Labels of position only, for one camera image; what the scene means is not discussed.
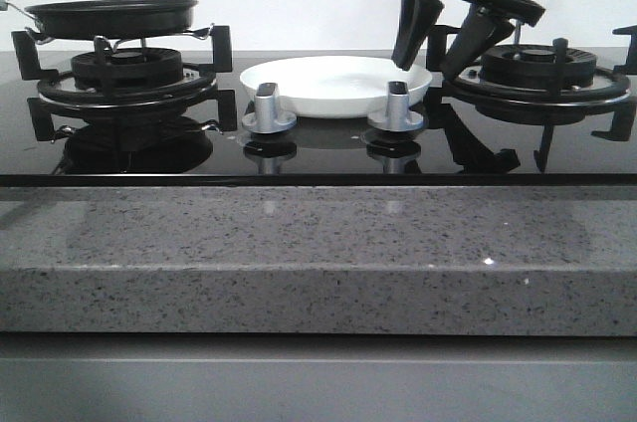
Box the right black burner head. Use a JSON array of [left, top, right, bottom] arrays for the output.
[[479, 45, 597, 90]]

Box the left black burner head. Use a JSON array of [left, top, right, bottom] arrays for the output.
[[71, 48, 183, 89]]

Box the white round plate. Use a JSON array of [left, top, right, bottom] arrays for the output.
[[240, 56, 433, 118]]

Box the left black burner grate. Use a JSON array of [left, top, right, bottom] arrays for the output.
[[12, 25, 237, 141]]

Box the right silver stove knob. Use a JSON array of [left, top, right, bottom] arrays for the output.
[[367, 81, 424, 132]]

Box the black frying pan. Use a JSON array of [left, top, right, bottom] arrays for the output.
[[24, 0, 198, 40]]

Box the black burner head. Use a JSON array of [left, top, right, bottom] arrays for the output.
[[479, 45, 597, 90], [71, 48, 183, 89]]

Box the silver stove knob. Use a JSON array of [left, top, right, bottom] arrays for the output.
[[242, 83, 297, 134], [367, 81, 424, 132]]

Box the left silver stove knob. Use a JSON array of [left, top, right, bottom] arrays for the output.
[[242, 83, 297, 134]]

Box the black burner grate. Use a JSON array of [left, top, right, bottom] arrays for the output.
[[444, 26, 636, 172], [12, 25, 237, 141]]

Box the right black burner grate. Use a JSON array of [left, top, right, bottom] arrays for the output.
[[444, 26, 636, 172]]

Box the black glass gas hob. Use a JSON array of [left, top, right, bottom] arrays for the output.
[[1, 52, 636, 187]]

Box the wire pan support ring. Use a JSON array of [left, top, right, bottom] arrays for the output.
[[25, 23, 216, 52]]

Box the grey cabinet drawer front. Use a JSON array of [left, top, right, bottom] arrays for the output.
[[1, 334, 636, 421]]

